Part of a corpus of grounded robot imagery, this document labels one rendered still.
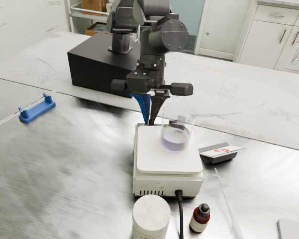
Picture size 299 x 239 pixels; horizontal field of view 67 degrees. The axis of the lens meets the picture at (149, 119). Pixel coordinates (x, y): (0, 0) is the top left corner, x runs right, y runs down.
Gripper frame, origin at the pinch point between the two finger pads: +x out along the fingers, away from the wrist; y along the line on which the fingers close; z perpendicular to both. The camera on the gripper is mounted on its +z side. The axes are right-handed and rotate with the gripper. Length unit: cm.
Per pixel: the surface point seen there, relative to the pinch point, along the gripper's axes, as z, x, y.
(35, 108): 3.7, 2.5, -32.8
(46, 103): 0.6, 1.1, -32.1
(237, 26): -278, -83, 0
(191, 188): 8.1, 13.1, 12.8
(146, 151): 10.6, 6.6, 4.2
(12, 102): 4.0, 1.6, -41.7
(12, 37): -81, -36, -158
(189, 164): 9.2, 7.9, 12.3
